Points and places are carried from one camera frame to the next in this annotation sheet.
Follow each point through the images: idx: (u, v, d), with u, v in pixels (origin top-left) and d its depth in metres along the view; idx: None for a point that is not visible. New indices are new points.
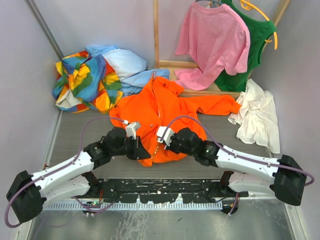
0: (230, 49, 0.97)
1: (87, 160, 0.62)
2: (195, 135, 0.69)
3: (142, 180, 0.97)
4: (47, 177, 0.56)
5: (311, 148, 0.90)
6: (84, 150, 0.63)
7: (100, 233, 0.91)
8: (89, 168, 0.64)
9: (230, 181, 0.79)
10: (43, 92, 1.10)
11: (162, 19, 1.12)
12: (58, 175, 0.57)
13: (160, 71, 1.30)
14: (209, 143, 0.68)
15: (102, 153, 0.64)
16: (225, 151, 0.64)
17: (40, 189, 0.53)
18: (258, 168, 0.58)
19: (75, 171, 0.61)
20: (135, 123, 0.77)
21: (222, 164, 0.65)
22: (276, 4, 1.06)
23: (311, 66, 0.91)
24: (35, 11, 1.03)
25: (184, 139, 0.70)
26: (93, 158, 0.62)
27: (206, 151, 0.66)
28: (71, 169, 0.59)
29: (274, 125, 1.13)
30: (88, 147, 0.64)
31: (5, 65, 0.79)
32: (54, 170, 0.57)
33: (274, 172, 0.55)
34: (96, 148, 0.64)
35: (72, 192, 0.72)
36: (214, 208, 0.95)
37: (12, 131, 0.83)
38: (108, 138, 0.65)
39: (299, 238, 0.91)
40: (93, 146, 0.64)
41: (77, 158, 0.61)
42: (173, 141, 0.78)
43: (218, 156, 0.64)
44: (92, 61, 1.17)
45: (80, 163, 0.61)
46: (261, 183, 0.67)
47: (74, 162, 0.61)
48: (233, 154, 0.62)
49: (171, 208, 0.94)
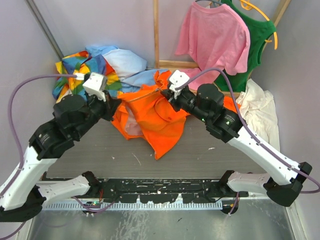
0: (230, 49, 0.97)
1: (33, 158, 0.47)
2: (222, 100, 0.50)
3: (142, 180, 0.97)
4: (5, 193, 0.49)
5: (312, 148, 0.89)
6: (30, 145, 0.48)
7: (100, 233, 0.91)
8: (48, 161, 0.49)
9: (228, 179, 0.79)
10: (43, 92, 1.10)
11: (162, 19, 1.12)
12: (12, 189, 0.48)
13: (160, 71, 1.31)
14: (230, 113, 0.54)
15: (54, 138, 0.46)
16: (248, 133, 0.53)
17: (5, 208, 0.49)
18: (278, 168, 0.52)
19: (29, 175, 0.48)
20: (101, 80, 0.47)
21: (235, 143, 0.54)
22: (276, 4, 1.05)
23: (312, 66, 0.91)
24: (35, 11, 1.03)
25: (207, 98, 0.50)
26: (40, 155, 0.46)
27: (227, 123, 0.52)
28: (21, 177, 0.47)
29: (274, 125, 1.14)
30: (33, 138, 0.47)
31: (5, 65, 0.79)
32: (6, 186, 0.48)
33: (292, 178, 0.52)
34: (41, 136, 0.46)
35: (73, 191, 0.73)
36: (213, 208, 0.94)
37: (12, 130, 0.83)
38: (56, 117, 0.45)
39: (299, 238, 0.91)
40: (38, 133, 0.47)
41: (24, 162, 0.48)
42: (182, 96, 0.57)
43: (239, 135, 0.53)
44: (92, 61, 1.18)
45: (28, 166, 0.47)
46: (257, 181, 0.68)
47: (22, 168, 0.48)
48: (257, 141, 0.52)
49: (171, 208, 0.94)
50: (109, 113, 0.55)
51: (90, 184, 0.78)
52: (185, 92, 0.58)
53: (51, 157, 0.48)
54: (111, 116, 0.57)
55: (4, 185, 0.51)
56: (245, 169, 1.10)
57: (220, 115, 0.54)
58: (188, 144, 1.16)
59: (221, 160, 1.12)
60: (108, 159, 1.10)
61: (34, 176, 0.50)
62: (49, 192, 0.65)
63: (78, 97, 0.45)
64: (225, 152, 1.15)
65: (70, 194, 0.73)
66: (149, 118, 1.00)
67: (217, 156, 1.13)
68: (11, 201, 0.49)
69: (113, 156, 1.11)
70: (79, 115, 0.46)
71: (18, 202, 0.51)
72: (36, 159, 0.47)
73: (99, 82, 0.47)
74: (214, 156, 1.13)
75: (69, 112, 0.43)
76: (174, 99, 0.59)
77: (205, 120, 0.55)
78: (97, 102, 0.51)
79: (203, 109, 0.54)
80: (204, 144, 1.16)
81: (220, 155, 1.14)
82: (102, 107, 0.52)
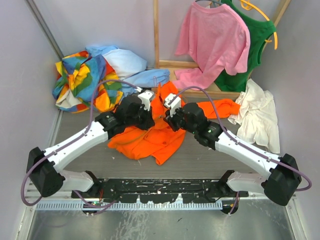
0: (230, 49, 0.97)
1: (99, 130, 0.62)
2: (202, 112, 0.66)
3: (142, 180, 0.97)
4: (60, 151, 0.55)
5: (312, 147, 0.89)
6: (96, 120, 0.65)
7: (100, 233, 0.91)
8: (103, 137, 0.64)
9: (228, 178, 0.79)
10: (43, 92, 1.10)
11: (162, 19, 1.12)
12: (71, 149, 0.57)
13: (160, 71, 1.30)
14: (213, 124, 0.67)
15: (116, 121, 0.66)
16: (227, 136, 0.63)
17: (55, 164, 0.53)
18: (257, 161, 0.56)
19: (88, 142, 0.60)
20: (150, 93, 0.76)
21: (219, 147, 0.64)
22: (276, 4, 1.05)
23: (312, 66, 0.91)
24: (35, 11, 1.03)
25: (189, 113, 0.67)
26: (105, 128, 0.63)
27: (209, 131, 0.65)
28: (85, 141, 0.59)
29: (274, 126, 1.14)
30: (99, 117, 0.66)
31: (6, 65, 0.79)
32: (65, 144, 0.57)
33: (271, 168, 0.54)
34: (108, 117, 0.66)
35: (81, 182, 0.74)
36: (209, 208, 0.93)
37: (12, 130, 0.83)
38: (122, 106, 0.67)
39: (299, 238, 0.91)
40: (105, 115, 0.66)
41: (88, 129, 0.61)
42: (176, 113, 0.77)
43: (219, 139, 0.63)
44: (92, 61, 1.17)
45: (92, 134, 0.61)
46: (255, 180, 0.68)
47: (86, 133, 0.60)
48: (235, 141, 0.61)
49: (171, 208, 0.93)
50: (145, 123, 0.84)
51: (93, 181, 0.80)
52: (178, 112, 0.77)
53: (108, 135, 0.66)
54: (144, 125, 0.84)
55: (56, 145, 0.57)
56: (245, 169, 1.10)
57: (207, 126, 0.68)
58: (188, 144, 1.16)
59: (221, 160, 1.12)
60: (107, 159, 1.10)
61: (88, 145, 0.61)
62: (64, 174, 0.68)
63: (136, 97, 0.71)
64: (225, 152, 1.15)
65: (78, 184, 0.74)
66: (144, 149, 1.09)
67: (217, 156, 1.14)
68: (62, 160, 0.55)
69: (113, 156, 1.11)
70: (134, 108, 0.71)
71: (61, 166, 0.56)
72: (102, 130, 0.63)
73: (150, 95, 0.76)
74: (214, 156, 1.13)
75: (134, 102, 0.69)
76: (171, 117, 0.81)
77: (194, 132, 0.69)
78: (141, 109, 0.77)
79: (191, 123, 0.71)
80: None
81: (220, 155, 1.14)
82: (144, 114, 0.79)
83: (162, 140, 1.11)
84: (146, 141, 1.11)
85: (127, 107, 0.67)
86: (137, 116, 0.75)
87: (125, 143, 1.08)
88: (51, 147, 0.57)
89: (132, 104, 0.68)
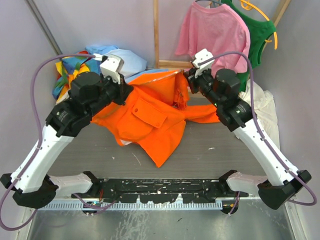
0: (231, 50, 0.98)
1: (53, 136, 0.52)
2: (238, 87, 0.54)
3: (142, 180, 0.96)
4: (23, 175, 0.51)
5: (312, 147, 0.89)
6: (48, 125, 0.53)
7: (100, 233, 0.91)
8: (65, 139, 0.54)
9: (228, 177, 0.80)
10: (43, 92, 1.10)
11: (161, 19, 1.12)
12: (32, 170, 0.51)
13: (160, 71, 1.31)
14: (243, 103, 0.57)
15: (72, 114, 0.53)
16: (255, 126, 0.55)
17: (23, 191, 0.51)
18: (275, 167, 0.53)
19: (49, 154, 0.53)
20: (116, 60, 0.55)
21: (241, 133, 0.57)
22: (276, 4, 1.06)
23: (312, 66, 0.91)
24: (35, 11, 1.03)
25: (224, 81, 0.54)
26: (59, 132, 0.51)
27: (237, 112, 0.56)
28: (42, 156, 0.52)
29: (274, 125, 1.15)
30: (49, 118, 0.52)
31: (6, 65, 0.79)
32: (24, 167, 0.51)
33: (286, 180, 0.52)
34: (59, 114, 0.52)
35: (78, 185, 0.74)
36: (207, 208, 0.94)
37: (12, 130, 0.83)
38: (73, 93, 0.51)
39: (299, 238, 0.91)
40: (55, 112, 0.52)
41: (42, 141, 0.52)
42: (202, 78, 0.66)
43: (245, 126, 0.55)
44: (92, 61, 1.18)
45: (48, 144, 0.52)
46: (253, 181, 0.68)
47: (40, 147, 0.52)
48: (261, 136, 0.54)
49: (171, 208, 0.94)
50: (121, 97, 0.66)
51: (91, 182, 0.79)
52: (205, 74, 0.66)
53: (69, 134, 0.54)
54: (121, 100, 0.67)
55: (19, 168, 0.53)
56: (245, 169, 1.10)
57: (234, 104, 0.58)
58: (188, 144, 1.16)
59: (221, 160, 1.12)
60: (107, 159, 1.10)
61: (53, 154, 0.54)
62: (59, 181, 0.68)
63: (93, 74, 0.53)
64: (225, 152, 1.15)
65: (75, 188, 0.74)
66: (132, 128, 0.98)
67: (217, 156, 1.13)
68: (29, 183, 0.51)
69: (113, 156, 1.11)
70: (96, 89, 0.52)
71: (34, 185, 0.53)
72: (56, 136, 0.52)
73: (115, 63, 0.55)
74: (214, 156, 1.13)
75: (87, 86, 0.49)
76: (194, 78, 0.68)
77: (217, 105, 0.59)
78: (111, 84, 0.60)
79: (218, 94, 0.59)
80: (204, 144, 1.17)
81: (220, 155, 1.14)
82: (115, 89, 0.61)
83: (155, 121, 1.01)
84: (135, 117, 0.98)
85: (78, 94, 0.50)
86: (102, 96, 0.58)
87: (106, 116, 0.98)
88: (15, 172, 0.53)
89: (86, 88, 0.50)
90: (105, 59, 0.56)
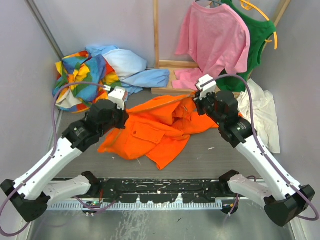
0: (230, 49, 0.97)
1: (67, 148, 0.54)
2: (236, 105, 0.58)
3: (142, 180, 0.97)
4: (29, 181, 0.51)
5: (312, 147, 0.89)
6: (63, 137, 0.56)
7: (100, 233, 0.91)
8: (77, 153, 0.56)
9: (230, 179, 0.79)
10: (43, 92, 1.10)
11: (162, 19, 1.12)
12: (39, 176, 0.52)
13: (160, 71, 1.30)
14: (244, 121, 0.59)
15: (87, 132, 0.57)
16: (255, 142, 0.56)
17: (26, 196, 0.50)
18: (276, 181, 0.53)
19: (60, 163, 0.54)
20: (122, 90, 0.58)
21: (241, 149, 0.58)
22: (276, 4, 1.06)
23: (311, 66, 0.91)
24: (35, 12, 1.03)
25: (222, 101, 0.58)
26: (74, 144, 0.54)
27: (237, 128, 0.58)
28: (53, 164, 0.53)
29: (274, 125, 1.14)
30: (67, 131, 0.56)
31: (6, 65, 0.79)
32: (32, 173, 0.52)
33: (288, 194, 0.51)
34: (76, 129, 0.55)
35: (75, 190, 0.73)
36: (203, 208, 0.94)
37: (12, 130, 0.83)
38: (90, 114, 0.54)
39: (299, 238, 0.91)
40: (72, 128, 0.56)
41: (56, 150, 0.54)
42: (207, 99, 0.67)
43: (246, 141, 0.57)
44: (92, 61, 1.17)
45: (61, 154, 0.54)
46: (258, 191, 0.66)
47: (53, 155, 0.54)
48: (262, 151, 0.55)
49: (171, 208, 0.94)
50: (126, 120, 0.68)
51: (90, 183, 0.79)
52: (209, 97, 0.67)
53: (80, 148, 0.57)
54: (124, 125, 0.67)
55: (25, 175, 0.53)
56: (245, 169, 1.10)
57: (235, 122, 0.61)
58: (188, 144, 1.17)
59: (221, 160, 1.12)
60: (107, 159, 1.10)
61: (62, 165, 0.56)
62: (53, 191, 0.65)
63: (108, 101, 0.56)
64: (225, 152, 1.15)
65: (71, 193, 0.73)
66: (137, 149, 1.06)
67: (217, 156, 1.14)
68: (33, 189, 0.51)
69: (113, 156, 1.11)
70: (109, 114, 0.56)
71: (36, 193, 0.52)
72: (70, 148, 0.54)
73: (122, 93, 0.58)
74: (214, 156, 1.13)
75: (104, 110, 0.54)
76: (199, 100, 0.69)
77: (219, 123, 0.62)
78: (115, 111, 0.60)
79: (219, 113, 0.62)
80: (204, 145, 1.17)
81: (220, 155, 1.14)
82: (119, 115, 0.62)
83: (156, 139, 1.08)
84: (137, 139, 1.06)
85: (96, 115, 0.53)
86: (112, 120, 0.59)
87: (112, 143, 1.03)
88: (20, 178, 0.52)
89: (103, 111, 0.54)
90: (112, 89, 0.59)
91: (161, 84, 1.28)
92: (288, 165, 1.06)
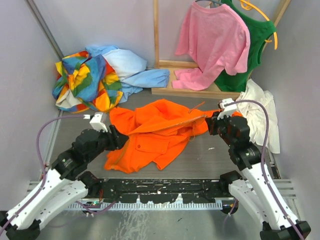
0: (230, 49, 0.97)
1: (56, 178, 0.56)
2: (248, 131, 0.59)
3: (142, 180, 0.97)
4: (20, 212, 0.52)
5: (312, 147, 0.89)
6: (52, 168, 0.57)
7: (100, 233, 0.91)
8: (66, 183, 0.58)
9: (231, 183, 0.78)
10: (43, 92, 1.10)
11: (161, 19, 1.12)
12: (31, 206, 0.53)
13: (160, 71, 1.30)
14: (253, 148, 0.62)
15: (75, 163, 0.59)
16: (261, 170, 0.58)
17: (18, 227, 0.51)
18: (274, 210, 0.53)
19: (49, 193, 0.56)
20: (100, 114, 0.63)
21: (246, 174, 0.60)
22: (276, 4, 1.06)
23: (311, 66, 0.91)
24: (35, 11, 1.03)
25: (235, 126, 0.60)
26: (62, 175, 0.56)
27: (246, 154, 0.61)
28: (43, 195, 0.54)
29: (274, 125, 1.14)
30: (55, 163, 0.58)
31: (5, 64, 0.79)
32: (24, 204, 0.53)
33: (283, 225, 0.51)
34: (64, 160, 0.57)
35: (70, 201, 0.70)
36: (203, 208, 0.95)
37: (12, 130, 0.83)
38: (76, 145, 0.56)
39: None
40: (61, 159, 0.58)
41: (45, 181, 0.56)
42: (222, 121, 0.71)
43: (252, 168, 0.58)
44: (92, 61, 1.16)
45: (50, 185, 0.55)
46: (258, 211, 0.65)
47: (43, 186, 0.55)
48: (265, 180, 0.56)
49: (171, 208, 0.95)
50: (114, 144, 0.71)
51: (87, 188, 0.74)
52: (225, 118, 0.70)
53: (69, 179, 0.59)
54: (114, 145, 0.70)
55: (18, 205, 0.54)
56: None
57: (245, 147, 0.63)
58: (188, 144, 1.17)
59: (221, 160, 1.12)
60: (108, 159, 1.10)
61: (52, 194, 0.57)
62: (44, 212, 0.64)
63: (92, 132, 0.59)
64: (225, 152, 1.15)
65: (69, 204, 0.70)
66: (143, 161, 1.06)
67: (217, 156, 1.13)
68: (25, 219, 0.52)
69: None
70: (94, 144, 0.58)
71: (28, 222, 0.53)
72: (59, 179, 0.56)
73: (99, 117, 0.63)
74: (215, 156, 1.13)
75: (88, 141, 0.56)
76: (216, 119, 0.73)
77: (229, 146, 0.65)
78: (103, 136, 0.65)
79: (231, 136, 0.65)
80: (203, 145, 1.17)
81: (220, 155, 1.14)
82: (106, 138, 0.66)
83: (160, 148, 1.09)
84: (142, 151, 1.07)
85: (81, 146, 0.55)
86: (100, 145, 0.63)
87: (118, 160, 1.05)
88: (13, 209, 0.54)
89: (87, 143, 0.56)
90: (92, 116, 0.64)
91: (161, 84, 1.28)
92: (288, 165, 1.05)
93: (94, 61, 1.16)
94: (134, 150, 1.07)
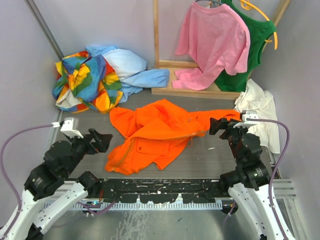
0: (230, 49, 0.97)
1: (30, 199, 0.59)
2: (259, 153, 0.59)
3: (142, 180, 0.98)
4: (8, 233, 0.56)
5: (312, 147, 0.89)
6: (26, 189, 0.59)
7: (100, 233, 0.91)
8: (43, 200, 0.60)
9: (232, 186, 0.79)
10: (43, 92, 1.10)
11: (161, 19, 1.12)
12: (15, 227, 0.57)
13: (160, 71, 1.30)
14: (262, 167, 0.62)
15: (47, 179, 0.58)
16: (268, 192, 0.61)
17: None
18: (275, 233, 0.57)
19: (30, 213, 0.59)
20: (70, 121, 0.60)
21: (252, 194, 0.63)
22: (276, 4, 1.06)
23: (311, 66, 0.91)
24: (35, 11, 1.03)
25: (246, 146, 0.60)
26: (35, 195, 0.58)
27: (254, 174, 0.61)
28: (23, 216, 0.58)
29: (274, 125, 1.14)
30: (27, 183, 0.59)
31: (5, 64, 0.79)
32: (9, 226, 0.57)
33: None
34: (35, 180, 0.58)
35: (70, 203, 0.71)
36: (203, 208, 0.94)
37: (12, 130, 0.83)
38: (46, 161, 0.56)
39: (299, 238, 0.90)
40: (32, 178, 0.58)
41: (22, 204, 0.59)
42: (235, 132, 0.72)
43: (259, 190, 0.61)
44: (92, 61, 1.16)
45: (27, 206, 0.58)
46: (257, 222, 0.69)
47: (20, 209, 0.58)
48: (271, 203, 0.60)
49: (171, 208, 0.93)
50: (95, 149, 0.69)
51: (87, 190, 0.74)
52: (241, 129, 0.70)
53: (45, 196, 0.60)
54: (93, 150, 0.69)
55: (6, 226, 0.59)
56: None
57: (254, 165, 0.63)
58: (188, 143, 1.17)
59: (221, 160, 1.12)
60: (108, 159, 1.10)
61: (34, 212, 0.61)
62: (44, 218, 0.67)
63: (63, 143, 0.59)
64: (225, 152, 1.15)
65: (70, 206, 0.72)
66: (144, 162, 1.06)
67: (217, 156, 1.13)
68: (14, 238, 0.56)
69: None
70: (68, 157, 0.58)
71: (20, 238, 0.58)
72: (33, 200, 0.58)
73: (70, 123, 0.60)
74: (215, 156, 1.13)
75: (58, 157, 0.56)
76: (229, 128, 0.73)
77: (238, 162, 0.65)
78: (79, 143, 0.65)
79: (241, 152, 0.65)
80: (204, 145, 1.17)
81: (220, 155, 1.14)
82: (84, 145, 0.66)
83: (161, 150, 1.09)
84: (143, 153, 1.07)
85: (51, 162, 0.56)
86: (75, 156, 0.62)
87: (119, 163, 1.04)
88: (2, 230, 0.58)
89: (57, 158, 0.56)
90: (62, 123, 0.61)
91: (161, 84, 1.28)
92: (288, 165, 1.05)
93: (94, 62, 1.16)
94: (135, 151, 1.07)
